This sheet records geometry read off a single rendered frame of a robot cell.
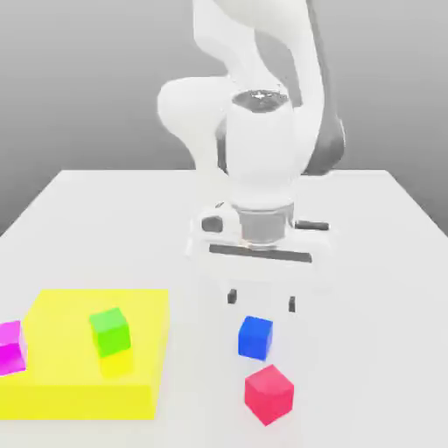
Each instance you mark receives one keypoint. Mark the small magenta cube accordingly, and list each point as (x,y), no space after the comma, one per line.
(9,350)

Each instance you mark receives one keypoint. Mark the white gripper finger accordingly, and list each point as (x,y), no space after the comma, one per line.
(231,296)
(292,303)

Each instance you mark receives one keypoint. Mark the small red cube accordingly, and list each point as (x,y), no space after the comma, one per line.
(268,395)

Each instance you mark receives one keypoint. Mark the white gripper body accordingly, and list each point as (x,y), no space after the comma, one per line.
(259,269)

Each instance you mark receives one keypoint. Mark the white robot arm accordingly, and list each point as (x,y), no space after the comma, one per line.
(259,150)

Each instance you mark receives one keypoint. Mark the small blue cube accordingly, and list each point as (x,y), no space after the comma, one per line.
(254,338)

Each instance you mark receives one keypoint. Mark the small green cube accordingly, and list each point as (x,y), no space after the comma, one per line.
(110,332)

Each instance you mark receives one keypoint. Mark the large yellow box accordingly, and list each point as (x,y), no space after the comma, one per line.
(63,395)

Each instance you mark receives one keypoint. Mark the small yellow cube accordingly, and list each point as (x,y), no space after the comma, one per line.
(117,365)

